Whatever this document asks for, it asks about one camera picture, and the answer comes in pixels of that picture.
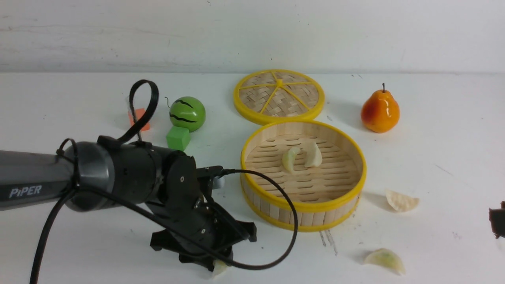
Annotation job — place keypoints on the dark right gripper tip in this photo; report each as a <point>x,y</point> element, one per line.
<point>497,220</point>

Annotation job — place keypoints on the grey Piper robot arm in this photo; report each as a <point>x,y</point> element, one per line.
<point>131,172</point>

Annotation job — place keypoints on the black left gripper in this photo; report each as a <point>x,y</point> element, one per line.
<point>192,217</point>

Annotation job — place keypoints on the orange foam cube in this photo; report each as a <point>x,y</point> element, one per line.
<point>139,112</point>

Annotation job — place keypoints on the white dumpling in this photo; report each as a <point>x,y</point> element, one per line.
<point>313,155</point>
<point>401,202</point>

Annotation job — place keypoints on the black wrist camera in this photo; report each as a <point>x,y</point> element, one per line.
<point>211,177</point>

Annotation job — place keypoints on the bamboo steamer tray yellow rim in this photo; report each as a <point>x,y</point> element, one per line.
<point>324,196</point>

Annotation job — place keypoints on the orange toy pear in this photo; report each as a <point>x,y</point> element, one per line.
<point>381,112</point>

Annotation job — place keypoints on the woven bamboo steamer lid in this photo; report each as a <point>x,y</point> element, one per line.
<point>278,95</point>

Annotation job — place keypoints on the pale green dumpling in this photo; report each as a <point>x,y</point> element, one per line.
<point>386,258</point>
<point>288,159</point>
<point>219,268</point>

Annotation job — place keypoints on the green foam cube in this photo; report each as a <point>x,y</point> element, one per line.
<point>178,138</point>

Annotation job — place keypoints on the green toy watermelon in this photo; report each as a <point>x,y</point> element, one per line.
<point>187,112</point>

